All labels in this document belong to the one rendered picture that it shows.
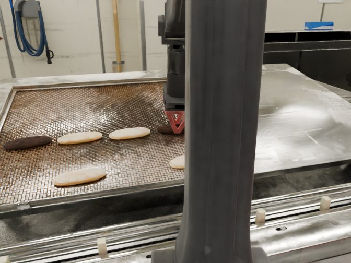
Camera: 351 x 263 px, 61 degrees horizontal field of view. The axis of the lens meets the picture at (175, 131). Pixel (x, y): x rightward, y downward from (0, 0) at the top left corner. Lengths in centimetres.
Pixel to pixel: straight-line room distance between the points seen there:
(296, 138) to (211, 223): 60
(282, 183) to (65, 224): 49
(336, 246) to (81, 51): 383
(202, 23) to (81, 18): 391
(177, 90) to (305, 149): 33
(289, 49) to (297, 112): 163
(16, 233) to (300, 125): 71
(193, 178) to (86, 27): 392
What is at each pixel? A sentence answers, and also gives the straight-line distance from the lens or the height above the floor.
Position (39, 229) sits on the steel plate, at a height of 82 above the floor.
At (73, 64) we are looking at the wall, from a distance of 415.
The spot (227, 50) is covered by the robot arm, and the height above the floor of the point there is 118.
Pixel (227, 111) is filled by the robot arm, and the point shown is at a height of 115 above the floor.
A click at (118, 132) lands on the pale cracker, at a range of 72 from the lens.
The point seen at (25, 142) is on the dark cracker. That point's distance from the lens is 73.
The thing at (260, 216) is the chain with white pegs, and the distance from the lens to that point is 57.
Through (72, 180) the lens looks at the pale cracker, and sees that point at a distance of 60.
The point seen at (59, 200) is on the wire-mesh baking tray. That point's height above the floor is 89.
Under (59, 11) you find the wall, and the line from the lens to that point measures 409.
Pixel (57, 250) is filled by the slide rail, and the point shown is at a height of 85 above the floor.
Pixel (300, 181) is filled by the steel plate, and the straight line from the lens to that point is 78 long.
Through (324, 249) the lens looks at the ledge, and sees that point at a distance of 57.
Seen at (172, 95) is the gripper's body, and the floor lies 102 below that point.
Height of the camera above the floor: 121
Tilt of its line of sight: 23 degrees down
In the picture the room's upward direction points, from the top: straight up
